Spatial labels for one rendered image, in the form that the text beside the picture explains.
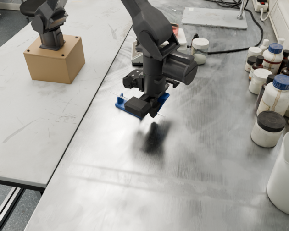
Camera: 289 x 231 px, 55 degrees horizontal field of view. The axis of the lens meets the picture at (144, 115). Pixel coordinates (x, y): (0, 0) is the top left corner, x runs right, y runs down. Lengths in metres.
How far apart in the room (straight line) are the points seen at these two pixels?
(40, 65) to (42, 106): 0.15
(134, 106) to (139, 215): 0.25
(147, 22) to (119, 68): 0.43
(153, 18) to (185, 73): 0.14
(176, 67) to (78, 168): 0.33
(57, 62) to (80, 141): 0.30
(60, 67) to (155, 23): 0.42
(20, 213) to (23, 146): 1.02
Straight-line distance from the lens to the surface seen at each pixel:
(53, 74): 0.97
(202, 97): 0.89
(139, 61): 1.02
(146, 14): 0.62
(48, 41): 0.96
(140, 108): 0.66
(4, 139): 0.83
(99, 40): 1.22
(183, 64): 0.61
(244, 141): 0.78
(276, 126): 0.75
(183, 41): 1.01
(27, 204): 1.80
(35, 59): 0.97
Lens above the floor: 1.44
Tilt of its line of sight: 42 degrees down
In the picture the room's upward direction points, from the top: straight up
